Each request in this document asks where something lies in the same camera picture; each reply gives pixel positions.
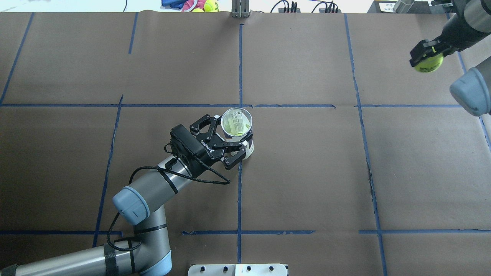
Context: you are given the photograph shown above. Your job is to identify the metal cup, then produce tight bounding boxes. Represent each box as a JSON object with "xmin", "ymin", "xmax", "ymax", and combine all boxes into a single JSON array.
[{"xmin": 393, "ymin": 0, "xmax": 415, "ymax": 14}]

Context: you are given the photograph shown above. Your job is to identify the spare tennis balls on desk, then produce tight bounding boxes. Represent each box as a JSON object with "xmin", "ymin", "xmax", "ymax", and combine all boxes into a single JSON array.
[{"xmin": 190, "ymin": 0, "xmax": 220, "ymax": 13}]

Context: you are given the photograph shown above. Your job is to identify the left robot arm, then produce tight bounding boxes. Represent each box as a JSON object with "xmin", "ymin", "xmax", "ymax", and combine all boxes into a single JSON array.
[{"xmin": 1, "ymin": 108, "xmax": 253, "ymax": 276}]

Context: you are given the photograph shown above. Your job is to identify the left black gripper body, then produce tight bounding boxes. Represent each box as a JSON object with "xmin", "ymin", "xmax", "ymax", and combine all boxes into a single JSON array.
[{"xmin": 182, "ymin": 143, "xmax": 224, "ymax": 177}]

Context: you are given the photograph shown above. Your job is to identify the yellow tennis ball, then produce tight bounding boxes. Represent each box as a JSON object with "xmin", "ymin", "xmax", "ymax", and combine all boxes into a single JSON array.
[{"xmin": 414, "ymin": 54, "xmax": 444, "ymax": 73}]

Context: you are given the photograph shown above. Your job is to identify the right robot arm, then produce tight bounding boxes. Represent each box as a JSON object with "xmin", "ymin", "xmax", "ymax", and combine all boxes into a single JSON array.
[{"xmin": 410, "ymin": 0, "xmax": 491, "ymax": 117}]

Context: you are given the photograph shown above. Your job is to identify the Wilson tennis ball can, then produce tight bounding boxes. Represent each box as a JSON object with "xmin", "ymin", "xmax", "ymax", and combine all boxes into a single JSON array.
[{"xmin": 221, "ymin": 108, "xmax": 254, "ymax": 159}]

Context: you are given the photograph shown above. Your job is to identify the pink cloth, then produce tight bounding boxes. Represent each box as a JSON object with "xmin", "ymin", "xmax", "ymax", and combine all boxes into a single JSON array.
[{"xmin": 181, "ymin": 0, "xmax": 202, "ymax": 12}]

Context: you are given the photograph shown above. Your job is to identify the black cable connectors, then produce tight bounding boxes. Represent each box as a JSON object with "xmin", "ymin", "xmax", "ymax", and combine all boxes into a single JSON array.
[{"xmin": 269, "ymin": 0, "xmax": 342, "ymax": 13}]

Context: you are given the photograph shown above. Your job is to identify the aluminium frame post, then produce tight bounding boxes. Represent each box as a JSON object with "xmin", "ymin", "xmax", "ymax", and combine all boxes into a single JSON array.
[{"xmin": 231, "ymin": 0, "xmax": 250, "ymax": 18}]

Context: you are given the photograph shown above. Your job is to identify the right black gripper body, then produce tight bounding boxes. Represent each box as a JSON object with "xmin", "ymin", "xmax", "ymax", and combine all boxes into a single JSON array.
[{"xmin": 432, "ymin": 29, "xmax": 461, "ymax": 52}]

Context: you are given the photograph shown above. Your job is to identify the blue cloth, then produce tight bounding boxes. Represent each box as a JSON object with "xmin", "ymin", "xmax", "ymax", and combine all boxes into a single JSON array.
[{"xmin": 161, "ymin": 0, "xmax": 186, "ymax": 10}]

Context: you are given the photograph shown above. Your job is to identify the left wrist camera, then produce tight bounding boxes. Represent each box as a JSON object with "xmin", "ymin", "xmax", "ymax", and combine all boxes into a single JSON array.
[{"xmin": 170, "ymin": 124, "xmax": 206, "ymax": 161}]

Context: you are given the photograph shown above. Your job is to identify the white camera post base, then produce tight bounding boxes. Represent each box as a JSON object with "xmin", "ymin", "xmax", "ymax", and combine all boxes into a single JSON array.
[{"xmin": 187, "ymin": 263, "xmax": 289, "ymax": 276}]

